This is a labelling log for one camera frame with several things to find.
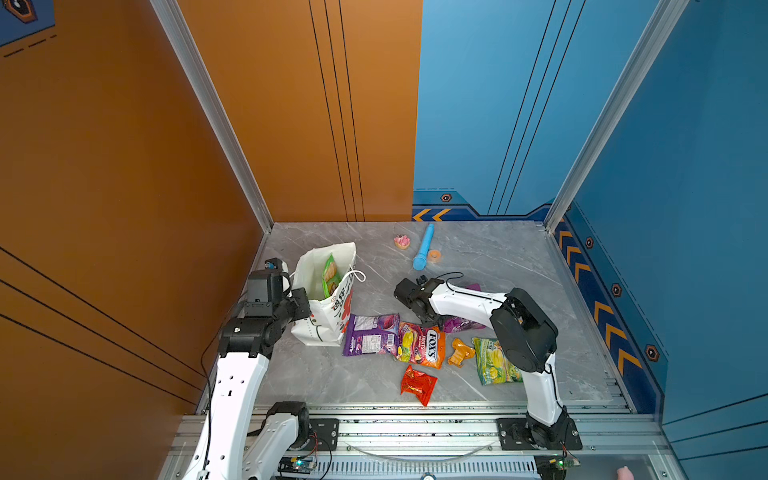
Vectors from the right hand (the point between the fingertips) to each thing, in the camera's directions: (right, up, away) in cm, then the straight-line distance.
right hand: (438, 315), depth 94 cm
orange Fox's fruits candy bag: (-5, -7, -9) cm, 13 cm away
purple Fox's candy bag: (-20, -4, -7) cm, 22 cm away
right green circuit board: (+24, -31, -24) cm, 46 cm away
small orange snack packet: (+5, -8, -9) cm, 13 cm away
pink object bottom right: (+38, -30, -28) cm, 55 cm away
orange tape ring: (+1, +19, +15) cm, 24 cm away
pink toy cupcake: (-11, +24, +18) cm, 32 cm away
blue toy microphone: (-5, +17, +10) cm, 20 cm away
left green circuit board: (-37, -30, -23) cm, 54 cm away
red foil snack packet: (-7, -15, -16) cm, 23 cm away
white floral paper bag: (-31, +1, -17) cm, 36 cm away
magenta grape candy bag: (+4, -1, -7) cm, 8 cm away
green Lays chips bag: (-32, +13, -12) cm, 36 cm away
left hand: (-38, +10, -20) cm, 44 cm away
